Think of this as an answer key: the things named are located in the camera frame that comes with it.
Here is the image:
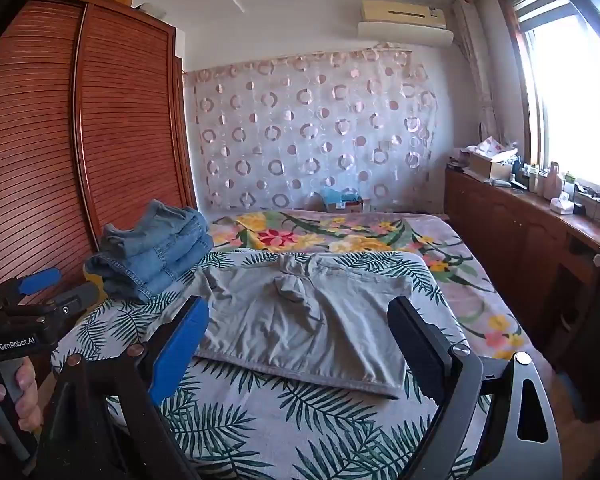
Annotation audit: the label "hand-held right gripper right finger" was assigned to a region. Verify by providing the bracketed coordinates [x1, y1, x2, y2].
[387, 296, 565, 480]

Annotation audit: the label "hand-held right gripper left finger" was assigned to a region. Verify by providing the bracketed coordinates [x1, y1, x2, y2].
[35, 295, 211, 480]

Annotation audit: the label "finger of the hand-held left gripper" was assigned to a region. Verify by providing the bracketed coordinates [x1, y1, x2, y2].
[9, 281, 102, 325]
[0, 266, 63, 307]

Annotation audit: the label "grey pants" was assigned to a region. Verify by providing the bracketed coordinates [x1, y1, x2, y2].
[192, 252, 416, 400]

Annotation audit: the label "person's left hand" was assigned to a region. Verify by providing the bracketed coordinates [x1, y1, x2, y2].
[0, 359, 44, 444]

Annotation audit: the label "folded blue jeans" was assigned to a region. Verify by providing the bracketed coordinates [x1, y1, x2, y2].
[84, 199, 215, 305]

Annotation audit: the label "pink floral blanket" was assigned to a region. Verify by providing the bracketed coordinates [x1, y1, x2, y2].
[202, 209, 541, 361]

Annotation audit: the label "leaf print blanket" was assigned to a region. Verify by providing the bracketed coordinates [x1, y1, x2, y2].
[50, 249, 493, 480]

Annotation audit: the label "long wooden cabinet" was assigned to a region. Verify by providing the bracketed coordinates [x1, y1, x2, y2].
[444, 165, 600, 421]

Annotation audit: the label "teal item on box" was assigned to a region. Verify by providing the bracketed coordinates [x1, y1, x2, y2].
[321, 187, 365, 213]

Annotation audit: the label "wooden slatted wardrobe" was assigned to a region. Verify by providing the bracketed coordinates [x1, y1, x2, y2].
[0, 0, 198, 311]

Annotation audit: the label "plain cardboard box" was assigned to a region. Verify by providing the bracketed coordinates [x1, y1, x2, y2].
[467, 151, 516, 181]

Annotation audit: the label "white tissue box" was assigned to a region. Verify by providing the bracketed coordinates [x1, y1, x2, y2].
[550, 192, 576, 216]

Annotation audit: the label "white plastic bottle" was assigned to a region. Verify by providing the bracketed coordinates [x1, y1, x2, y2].
[542, 161, 563, 200]

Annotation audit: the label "circle print sheer curtain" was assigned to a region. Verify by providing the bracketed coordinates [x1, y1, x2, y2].
[182, 42, 441, 213]

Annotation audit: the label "window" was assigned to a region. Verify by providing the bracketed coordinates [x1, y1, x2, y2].
[497, 0, 600, 191]

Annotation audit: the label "bundled white window curtain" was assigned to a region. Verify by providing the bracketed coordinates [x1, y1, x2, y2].
[452, 0, 501, 146]

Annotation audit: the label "cream air conditioner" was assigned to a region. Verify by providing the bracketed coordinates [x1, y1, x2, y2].
[357, 0, 455, 50]

